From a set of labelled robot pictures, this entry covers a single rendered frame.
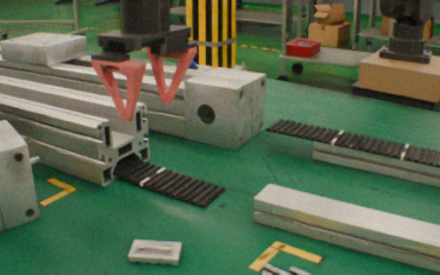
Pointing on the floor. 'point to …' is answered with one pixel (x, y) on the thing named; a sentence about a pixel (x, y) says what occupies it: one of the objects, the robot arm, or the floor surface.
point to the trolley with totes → (302, 50)
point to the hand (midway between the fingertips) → (147, 104)
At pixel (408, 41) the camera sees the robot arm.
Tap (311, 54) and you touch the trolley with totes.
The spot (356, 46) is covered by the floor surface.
